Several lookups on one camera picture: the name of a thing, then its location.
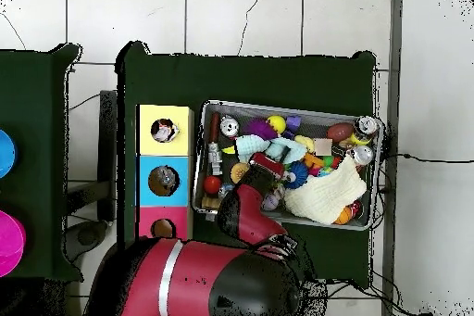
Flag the blue puffer ball with eyes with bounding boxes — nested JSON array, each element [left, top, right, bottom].
[[284, 160, 309, 190]]

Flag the light teal cloth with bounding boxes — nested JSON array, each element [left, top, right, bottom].
[[234, 133, 308, 165]]

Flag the plain wooden cube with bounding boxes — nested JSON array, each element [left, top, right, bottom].
[[313, 137, 333, 157]]

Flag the cream knitted cloth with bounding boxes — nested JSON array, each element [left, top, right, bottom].
[[283, 156, 368, 226]]

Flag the colourful patterned cloth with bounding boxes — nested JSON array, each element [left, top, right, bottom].
[[151, 118, 181, 144]]

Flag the wooden box with three holes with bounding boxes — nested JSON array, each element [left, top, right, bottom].
[[134, 103, 194, 241]]

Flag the yellow ball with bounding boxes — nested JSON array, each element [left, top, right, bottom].
[[347, 132, 371, 146], [267, 114, 287, 134]]

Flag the white baseball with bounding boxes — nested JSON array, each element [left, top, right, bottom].
[[260, 191, 284, 211]]

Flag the purple spiky ball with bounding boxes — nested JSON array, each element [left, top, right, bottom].
[[242, 118, 278, 141]]

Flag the dark green table cloth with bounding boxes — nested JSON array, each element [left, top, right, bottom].
[[0, 43, 83, 282], [116, 41, 378, 289]]

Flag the orange toy basketball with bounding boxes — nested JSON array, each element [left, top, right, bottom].
[[332, 206, 353, 225]]

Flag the grey stand base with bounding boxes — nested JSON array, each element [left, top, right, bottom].
[[64, 219, 108, 261]]

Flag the blue round bowl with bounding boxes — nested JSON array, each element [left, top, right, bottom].
[[0, 129, 19, 179]]

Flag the magenta round bowl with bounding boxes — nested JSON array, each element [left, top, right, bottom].
[[0, 209, 27, 278]]

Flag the grey wire mesh bin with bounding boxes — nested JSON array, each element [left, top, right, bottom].
[[192, 99, 386, 232]]

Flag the black cable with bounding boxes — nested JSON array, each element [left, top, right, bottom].
[[384, 152, 474, 164]]

